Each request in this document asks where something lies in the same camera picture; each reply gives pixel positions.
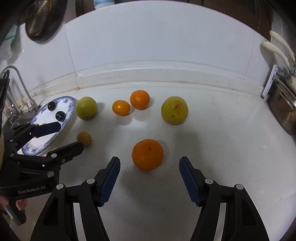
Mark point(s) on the blue white porcelain plate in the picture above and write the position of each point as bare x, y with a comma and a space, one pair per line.
61, 109

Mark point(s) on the medium orange tangerine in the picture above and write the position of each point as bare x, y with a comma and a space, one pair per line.
140, 99

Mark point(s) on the person's hand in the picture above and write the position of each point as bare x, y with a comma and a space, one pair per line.
20, 204

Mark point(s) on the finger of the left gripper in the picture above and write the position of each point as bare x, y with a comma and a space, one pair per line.
64, 154
24, 133

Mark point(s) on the cream knife handle lower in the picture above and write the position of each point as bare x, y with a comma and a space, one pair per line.
271, 47

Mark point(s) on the large orange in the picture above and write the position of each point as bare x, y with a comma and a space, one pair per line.
147, 155

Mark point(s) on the black frying pan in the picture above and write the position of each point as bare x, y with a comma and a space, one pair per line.
44, 18

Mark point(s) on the steel pot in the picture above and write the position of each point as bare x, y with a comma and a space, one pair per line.
282, 106

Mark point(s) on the white rack bracket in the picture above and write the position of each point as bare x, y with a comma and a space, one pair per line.
264, 94

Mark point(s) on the green pear left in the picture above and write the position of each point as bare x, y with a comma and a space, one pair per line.
86, 108

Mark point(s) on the small orange tangerine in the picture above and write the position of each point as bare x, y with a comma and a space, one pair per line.
121, 108

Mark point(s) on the large yellow-green pear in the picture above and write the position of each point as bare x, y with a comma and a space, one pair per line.
174, 110

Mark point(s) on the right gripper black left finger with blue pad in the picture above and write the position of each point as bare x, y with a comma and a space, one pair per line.
57, 219

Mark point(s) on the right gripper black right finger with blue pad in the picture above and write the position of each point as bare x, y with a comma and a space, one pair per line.
242, 219

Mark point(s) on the tissue paper pack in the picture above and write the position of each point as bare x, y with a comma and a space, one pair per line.
13, 36

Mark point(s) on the small brown-yellow fruit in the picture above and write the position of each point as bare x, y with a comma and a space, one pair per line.
85, 138

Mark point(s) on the dark plum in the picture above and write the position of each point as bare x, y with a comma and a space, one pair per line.
52, 106
60, 116

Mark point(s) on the cream knife handle upper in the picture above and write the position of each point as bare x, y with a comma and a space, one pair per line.
280, 39

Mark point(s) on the cream knife handle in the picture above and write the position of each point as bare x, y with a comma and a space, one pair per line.
280, 39
271, 47

